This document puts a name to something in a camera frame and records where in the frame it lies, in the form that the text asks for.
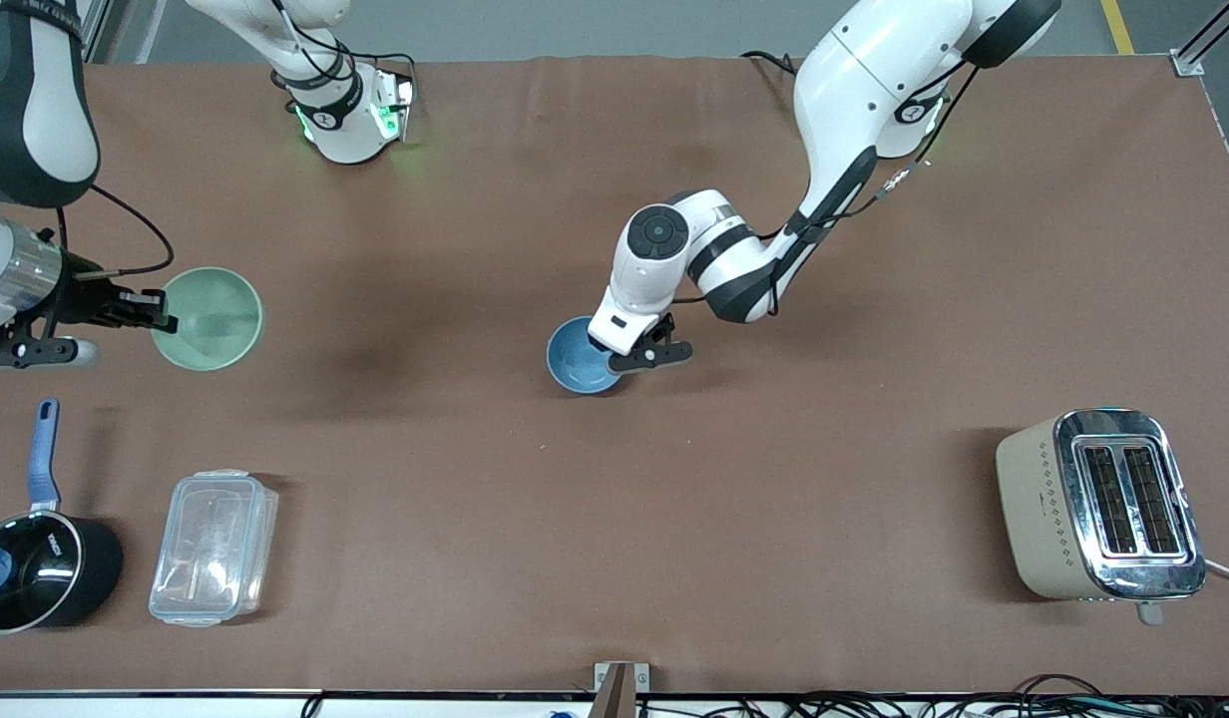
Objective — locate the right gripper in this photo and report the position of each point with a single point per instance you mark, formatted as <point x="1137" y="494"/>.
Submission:
<point x="79" y="297"/>

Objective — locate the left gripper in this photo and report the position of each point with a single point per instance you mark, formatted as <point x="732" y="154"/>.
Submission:
<point x="597" y="344"/>

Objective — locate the blue bowl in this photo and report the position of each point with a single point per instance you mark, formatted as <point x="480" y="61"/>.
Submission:
<point x="575" y="364"/>

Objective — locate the green bowl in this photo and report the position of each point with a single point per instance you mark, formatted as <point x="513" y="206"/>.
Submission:
<point x="215" y="319"/>

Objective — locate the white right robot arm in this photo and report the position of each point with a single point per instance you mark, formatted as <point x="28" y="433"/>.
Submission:
<point x="36" y="120"/>

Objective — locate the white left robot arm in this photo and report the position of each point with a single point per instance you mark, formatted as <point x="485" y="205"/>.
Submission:
<point x="854" y="90"/>

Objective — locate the brown table cover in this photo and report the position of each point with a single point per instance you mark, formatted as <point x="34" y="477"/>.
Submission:
<point x="475" y="499"/>

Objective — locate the clear plastic food container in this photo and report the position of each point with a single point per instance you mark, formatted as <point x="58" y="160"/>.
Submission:
<point x="215" y="548"/>

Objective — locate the glass lid blue knob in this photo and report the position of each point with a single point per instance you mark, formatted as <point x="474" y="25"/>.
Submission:
<point x="36" y="578"/>

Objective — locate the beige chrome toaster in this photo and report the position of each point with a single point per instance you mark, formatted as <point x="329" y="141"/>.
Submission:
<point x="1043" y="509"/>

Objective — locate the aluminium frame profile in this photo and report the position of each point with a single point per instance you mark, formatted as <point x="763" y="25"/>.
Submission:
<point x="1188" y="62"/>
<point x="101" y="25"/>

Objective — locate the metal table edge bracket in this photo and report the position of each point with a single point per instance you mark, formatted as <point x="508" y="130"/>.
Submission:
<point x="619" y="688"/>

